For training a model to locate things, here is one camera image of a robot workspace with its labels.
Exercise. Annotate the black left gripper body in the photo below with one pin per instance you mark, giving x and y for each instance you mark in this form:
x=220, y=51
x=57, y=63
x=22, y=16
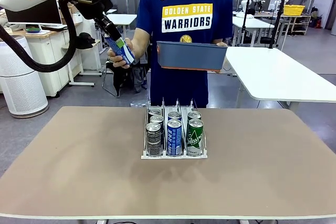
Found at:
x=95, y=7

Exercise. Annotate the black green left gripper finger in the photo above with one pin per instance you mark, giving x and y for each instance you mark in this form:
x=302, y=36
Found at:
x=113, y=30
x=101, y=26

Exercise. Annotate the blue white beverage can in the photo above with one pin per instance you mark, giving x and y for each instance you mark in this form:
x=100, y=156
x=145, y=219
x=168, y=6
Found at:
x=174, y=115
x=174, y=137
x=128, y=52

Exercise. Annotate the blue-grey plastic bin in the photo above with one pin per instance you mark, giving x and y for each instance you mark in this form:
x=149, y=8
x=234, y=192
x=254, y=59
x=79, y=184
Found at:
x=191, y=56

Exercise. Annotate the person's right forearm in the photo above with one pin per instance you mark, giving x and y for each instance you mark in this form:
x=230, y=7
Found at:
x=141, y=40

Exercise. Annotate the person's left forearm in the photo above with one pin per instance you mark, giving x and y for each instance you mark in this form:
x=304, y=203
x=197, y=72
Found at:
x=219, y=40

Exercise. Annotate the person's right hand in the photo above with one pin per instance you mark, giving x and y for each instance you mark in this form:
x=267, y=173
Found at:
x=118, y=62

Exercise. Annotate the person's left hand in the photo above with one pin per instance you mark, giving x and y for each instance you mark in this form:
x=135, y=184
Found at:
x=223, y=44

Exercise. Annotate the white background desk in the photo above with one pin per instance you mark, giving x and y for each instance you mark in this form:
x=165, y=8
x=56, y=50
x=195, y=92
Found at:
x=126, y=18

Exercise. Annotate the small white box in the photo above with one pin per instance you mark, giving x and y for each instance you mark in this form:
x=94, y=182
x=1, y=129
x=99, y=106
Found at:
x=78, y=19

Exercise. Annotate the black hat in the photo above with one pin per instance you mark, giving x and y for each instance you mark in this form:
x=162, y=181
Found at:
x=86, y=41

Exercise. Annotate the black jacket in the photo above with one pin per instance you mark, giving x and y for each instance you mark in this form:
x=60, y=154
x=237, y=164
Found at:
x=118, y=82

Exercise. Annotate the grey garment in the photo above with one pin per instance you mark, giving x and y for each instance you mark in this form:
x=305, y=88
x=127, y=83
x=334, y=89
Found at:
x=139, y=77

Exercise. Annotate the black computer monitor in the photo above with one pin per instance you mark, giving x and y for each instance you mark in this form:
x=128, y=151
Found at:
x=39, y=14

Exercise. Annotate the white cabinet desk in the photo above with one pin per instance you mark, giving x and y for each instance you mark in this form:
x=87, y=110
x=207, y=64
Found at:
x=44, y=48

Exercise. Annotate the small white side table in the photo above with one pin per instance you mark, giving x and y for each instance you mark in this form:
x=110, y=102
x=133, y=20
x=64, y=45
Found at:
x=81, y=84

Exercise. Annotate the green bowl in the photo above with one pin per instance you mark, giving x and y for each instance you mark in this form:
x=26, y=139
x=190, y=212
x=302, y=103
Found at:
x=32, y=29

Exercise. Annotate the clear plastic bag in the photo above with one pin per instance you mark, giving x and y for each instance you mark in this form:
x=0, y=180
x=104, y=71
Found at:
x=137, y=103

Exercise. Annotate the white cylindrical air purifier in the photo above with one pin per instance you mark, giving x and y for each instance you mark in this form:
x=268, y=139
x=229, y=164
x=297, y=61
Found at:
x=18, y=90

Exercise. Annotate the green Chilsung cider can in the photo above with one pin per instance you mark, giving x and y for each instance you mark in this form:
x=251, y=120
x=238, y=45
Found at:
x=194, y=115
x=194, y=140

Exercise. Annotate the black tripod stand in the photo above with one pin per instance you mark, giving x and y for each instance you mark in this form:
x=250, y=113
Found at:
x=247, y=14
x=278, y=19

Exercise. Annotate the long white background table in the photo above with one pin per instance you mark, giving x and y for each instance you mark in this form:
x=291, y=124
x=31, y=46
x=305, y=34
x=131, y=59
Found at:
x=254, y=23

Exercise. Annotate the large white table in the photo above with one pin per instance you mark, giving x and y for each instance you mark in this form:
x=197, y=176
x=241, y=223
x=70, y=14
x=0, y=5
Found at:
x=275, y=77

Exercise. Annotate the yellow plastic crate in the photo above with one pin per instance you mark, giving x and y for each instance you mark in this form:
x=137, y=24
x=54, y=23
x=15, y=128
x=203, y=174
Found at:
x=295, y=10

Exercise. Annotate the wooden shelf rack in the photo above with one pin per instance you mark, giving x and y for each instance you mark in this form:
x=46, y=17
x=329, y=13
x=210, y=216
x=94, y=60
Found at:
x=296, y=16

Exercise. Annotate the red fire extinguisher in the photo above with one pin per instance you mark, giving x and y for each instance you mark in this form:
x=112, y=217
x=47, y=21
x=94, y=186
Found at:
x=318, y=22

